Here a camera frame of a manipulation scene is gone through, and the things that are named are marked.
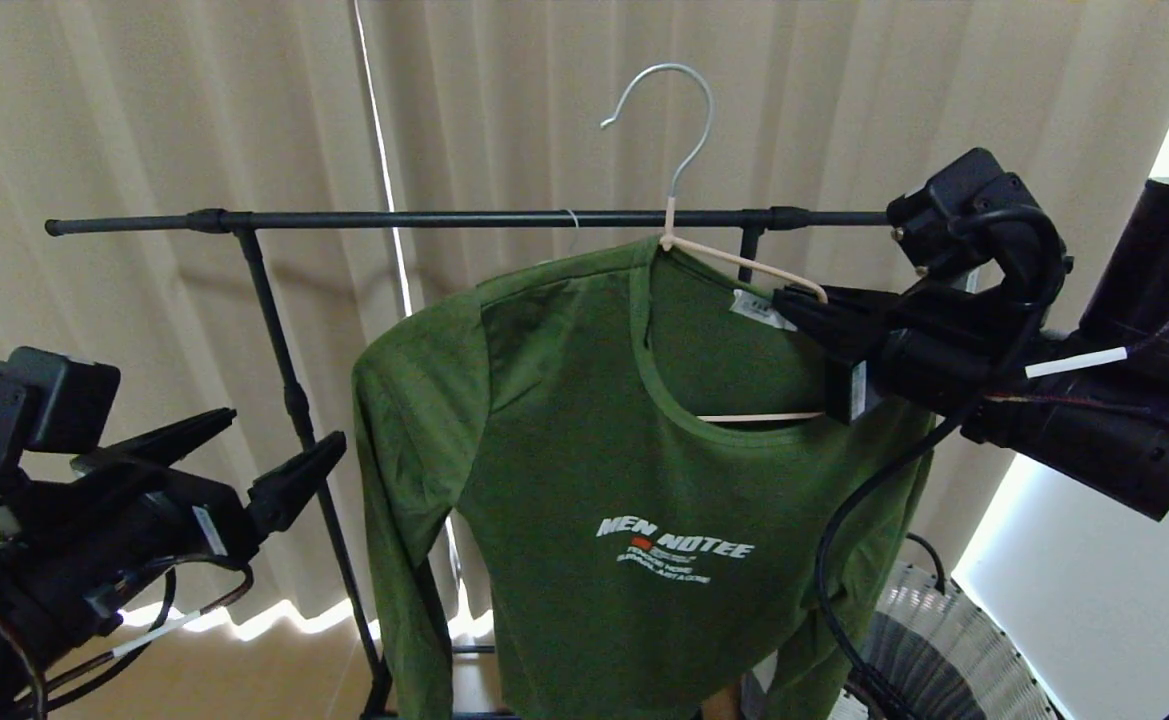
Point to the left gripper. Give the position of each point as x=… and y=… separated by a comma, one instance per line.
x=144, y=530

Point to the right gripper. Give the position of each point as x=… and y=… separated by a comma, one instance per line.
x=1064, y=410

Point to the green garment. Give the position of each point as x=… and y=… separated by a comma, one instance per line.
x=564, y=450

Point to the pink clothes hanger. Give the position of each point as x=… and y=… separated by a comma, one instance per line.
x=689, y=160
x=571, y=225

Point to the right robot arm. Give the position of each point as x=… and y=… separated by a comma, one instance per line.
x=1164, y=280

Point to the white laundry basket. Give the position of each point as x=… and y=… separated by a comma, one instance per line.
x=944, y=650

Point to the black clothes rack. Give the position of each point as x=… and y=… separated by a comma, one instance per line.
x=344, y=218

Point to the beige curtain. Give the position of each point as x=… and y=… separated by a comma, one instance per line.
x=144, y=120

